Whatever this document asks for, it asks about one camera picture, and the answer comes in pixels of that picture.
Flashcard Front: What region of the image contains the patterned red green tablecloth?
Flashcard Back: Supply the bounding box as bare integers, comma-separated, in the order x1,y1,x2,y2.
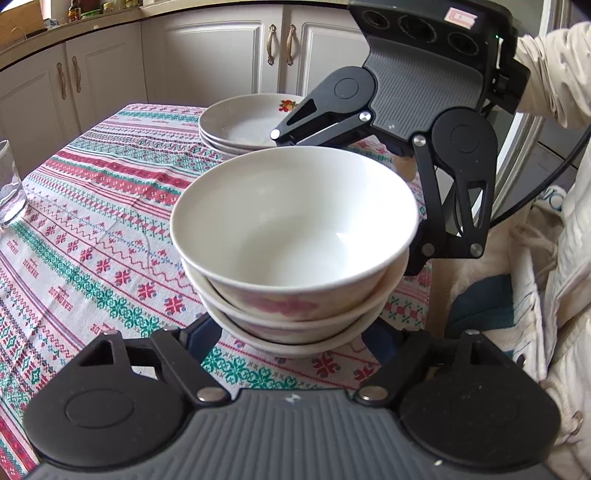
0,102,432,480

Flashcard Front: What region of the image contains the person's right forearm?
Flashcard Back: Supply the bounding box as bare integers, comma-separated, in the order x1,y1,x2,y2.
512,21,591,134

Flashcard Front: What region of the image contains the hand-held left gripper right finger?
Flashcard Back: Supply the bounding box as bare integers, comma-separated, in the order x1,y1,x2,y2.
353,320,490,409

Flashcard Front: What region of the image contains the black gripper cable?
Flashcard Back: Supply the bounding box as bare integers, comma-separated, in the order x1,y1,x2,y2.
480,99,591,229

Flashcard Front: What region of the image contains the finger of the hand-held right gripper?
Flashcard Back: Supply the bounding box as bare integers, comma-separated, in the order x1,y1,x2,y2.
270,82,376,148
405,135,497,277

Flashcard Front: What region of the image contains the white bowl with faint print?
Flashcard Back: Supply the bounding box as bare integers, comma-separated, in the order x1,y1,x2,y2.
181,251,409,344

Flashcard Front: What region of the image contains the large white bowl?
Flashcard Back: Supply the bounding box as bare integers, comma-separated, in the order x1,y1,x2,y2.
198,277,409,360

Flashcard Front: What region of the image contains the light kitchen countertop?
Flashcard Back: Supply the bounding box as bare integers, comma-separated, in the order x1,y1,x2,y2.
0,0,352,70

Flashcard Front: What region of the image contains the person's right hand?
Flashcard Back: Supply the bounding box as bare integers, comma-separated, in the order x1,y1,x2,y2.
392,154,417,182

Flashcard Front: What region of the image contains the brown cardboard box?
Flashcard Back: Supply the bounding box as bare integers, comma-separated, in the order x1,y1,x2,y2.
0,0,49,35

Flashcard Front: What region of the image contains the clear glass mug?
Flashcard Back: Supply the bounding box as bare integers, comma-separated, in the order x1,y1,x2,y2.
0,138,29,227

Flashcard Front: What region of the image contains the white flower print plate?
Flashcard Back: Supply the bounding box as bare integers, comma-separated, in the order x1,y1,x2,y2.
199,92,306,149
203,136,273,158

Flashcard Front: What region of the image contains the person's cream jacket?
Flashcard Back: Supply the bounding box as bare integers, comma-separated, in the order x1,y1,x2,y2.
438,134,591,462

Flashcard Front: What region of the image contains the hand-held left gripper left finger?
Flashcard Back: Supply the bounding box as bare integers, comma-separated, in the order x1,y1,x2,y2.
76,314,232,409

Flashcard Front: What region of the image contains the dark teal cloth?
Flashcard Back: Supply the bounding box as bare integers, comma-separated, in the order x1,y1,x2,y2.
450,274,515,337

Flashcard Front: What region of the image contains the white bowl with pink print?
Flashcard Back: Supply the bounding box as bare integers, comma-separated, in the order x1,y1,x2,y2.
170,147,422,324

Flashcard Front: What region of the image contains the large stained white flower plate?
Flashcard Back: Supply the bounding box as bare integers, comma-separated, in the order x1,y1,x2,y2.
199,127,278,154

